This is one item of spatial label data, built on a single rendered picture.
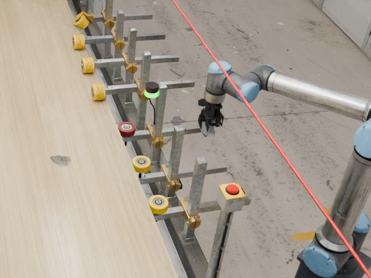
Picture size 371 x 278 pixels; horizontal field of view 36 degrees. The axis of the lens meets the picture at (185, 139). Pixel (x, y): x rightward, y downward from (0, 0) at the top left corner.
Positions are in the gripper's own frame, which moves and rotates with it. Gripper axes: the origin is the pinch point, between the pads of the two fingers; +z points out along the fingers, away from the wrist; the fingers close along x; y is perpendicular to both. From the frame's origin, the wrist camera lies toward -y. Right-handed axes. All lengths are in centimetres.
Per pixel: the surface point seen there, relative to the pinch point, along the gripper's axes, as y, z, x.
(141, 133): -19.6, 11.8, -22.8
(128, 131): -16.8, 7.2, -30.3
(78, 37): -94, 1, -37
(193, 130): -18.3, 12.7, 3.2
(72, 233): 37, 8, -67
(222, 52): -225, 98, 124
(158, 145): -11.8, 13.8, -17.0
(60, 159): -4, 7, -64
